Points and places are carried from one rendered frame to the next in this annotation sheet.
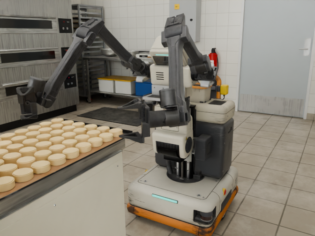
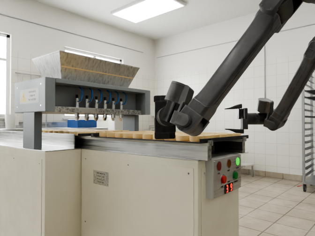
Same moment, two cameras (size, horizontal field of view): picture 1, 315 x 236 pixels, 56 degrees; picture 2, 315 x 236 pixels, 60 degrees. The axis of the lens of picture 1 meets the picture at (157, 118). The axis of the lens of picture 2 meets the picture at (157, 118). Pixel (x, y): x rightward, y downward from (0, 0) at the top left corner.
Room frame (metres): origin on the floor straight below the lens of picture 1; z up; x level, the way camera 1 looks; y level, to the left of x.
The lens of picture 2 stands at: (1.11, -0.82, 0.97)
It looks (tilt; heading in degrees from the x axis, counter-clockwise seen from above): 1 degrees up; 101
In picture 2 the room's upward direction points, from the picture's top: straight up
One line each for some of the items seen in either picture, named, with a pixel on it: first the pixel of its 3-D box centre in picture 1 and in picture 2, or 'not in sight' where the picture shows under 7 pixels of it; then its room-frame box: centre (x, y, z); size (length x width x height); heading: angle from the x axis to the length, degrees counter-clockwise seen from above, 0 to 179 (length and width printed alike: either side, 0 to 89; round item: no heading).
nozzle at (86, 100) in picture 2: not in sight; (88, 104); (0.47, 0.56, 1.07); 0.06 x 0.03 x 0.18; 151
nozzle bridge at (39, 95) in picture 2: not in sight; (89, 115); (0.41, 0.70, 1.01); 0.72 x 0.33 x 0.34; 61
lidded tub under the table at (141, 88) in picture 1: (150, 87); not in sight; (5.35, 0.13, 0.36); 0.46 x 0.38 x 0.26; 151
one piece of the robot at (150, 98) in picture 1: (167, 104); not in sight; (1.75, -0.06, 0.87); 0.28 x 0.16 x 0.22; 60
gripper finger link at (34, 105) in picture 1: (27, 112); (234, 126); (1.23, 0.55, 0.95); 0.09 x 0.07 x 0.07; 15
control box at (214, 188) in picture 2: not in sight; (224, 174); (1.17, 0.27, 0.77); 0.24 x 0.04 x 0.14; 61
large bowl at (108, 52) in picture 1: (110, 52); not in sight; (5.77, 0.87, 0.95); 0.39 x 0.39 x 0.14
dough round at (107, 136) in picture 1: (106, 137); (182, 137); (1.01, 0.18, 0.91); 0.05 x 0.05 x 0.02
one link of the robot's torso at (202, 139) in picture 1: (184, 148); not in sight; (1.83, -0.17, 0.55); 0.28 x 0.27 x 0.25; 60
